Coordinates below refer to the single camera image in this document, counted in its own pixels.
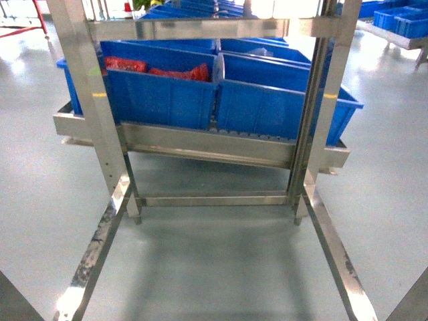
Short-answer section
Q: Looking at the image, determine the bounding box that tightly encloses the red capacitor bag right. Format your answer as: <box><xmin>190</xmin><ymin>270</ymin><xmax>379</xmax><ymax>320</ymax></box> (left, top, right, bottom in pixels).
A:
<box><xmin>148</xmin><ymin>64</ymin><xmax>211</xmax><ymax>82</ymax></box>

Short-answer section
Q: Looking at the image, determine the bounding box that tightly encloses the red capacitor bag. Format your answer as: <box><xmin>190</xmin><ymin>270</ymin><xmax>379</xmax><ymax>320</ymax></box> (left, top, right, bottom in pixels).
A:
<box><xmin>148</xmin><ymin>64</ymin><xmax>211</xmax><ymax>82</ymax></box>
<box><xmin>104</xmin><ymin>56</ymin><xmax>147</xmax><ymax>73</ymax></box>

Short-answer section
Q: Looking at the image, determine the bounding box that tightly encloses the red capacitor bag left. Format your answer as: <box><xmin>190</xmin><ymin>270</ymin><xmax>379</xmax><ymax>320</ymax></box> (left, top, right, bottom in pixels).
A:
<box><xmin>104</xmin><ymin>56</ymin><xmax>147</xmax><ymax>73</ymax></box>

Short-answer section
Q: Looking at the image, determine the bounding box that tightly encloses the steel roller conveyor rack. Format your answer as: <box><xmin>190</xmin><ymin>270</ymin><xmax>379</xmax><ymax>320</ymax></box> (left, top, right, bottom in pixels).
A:
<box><xmin>53</xmin><ymin>102</ymin><xmax>350</xmax><ymax>175</ymax></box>

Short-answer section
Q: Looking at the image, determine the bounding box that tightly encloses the front right blue bin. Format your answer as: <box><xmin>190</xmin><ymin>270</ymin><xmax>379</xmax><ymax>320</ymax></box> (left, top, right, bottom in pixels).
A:
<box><xmin>216</xmin><ymin>51</ymin><xmax>364</xmax><ymax>145</ymax></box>

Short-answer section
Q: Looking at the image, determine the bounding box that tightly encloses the front left blue bin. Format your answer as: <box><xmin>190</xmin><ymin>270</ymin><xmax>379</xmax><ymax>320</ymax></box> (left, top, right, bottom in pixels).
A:
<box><xmin>100</xmin><ymin>41</ymin><xmax>217</xmax><ymax>130</ymax></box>

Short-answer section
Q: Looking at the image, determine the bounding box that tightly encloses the far right blue bin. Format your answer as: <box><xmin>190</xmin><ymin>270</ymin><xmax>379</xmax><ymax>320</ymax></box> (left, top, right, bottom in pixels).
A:
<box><xmin>216</xmin><ymin>39</ymin><xmax>311</xmax><ymax>65</ymax></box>

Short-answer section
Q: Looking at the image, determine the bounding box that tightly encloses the far left blue bin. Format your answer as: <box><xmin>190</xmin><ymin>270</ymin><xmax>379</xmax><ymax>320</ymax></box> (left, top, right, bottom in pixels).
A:
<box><xmin>56</xmin><ymin>58</ymin><xmax>83</xmax><ymax>116</ymax></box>

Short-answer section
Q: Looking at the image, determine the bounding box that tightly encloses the right side steel shelf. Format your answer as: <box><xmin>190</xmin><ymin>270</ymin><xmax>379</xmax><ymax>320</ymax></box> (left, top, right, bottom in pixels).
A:
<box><xmin>356</xmin><ymin>19</ymin><xmax>427</xmax><ymax>70</ymax></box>

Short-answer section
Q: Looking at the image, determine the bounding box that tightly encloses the blue bin on side shelf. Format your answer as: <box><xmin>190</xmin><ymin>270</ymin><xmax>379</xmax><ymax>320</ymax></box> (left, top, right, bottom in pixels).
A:
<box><xmin>373</xmin><ymin>6</ymin><xmax>427</xmax><ymax>39</ymax></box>

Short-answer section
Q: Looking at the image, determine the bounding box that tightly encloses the stainless steel lift frame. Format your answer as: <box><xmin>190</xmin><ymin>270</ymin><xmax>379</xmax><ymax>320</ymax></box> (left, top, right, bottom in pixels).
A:
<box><xmin>47</xmin><ymin>1</ymin><xmax>377</xmax><ymax>320</ymax></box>

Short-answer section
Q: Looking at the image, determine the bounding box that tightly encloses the red metal table frame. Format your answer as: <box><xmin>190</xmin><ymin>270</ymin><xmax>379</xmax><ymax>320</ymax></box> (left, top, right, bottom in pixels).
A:
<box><xmin>1</xmin><ymin>1</ymin><xmax>49</xmax><ymax>39</ymax></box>

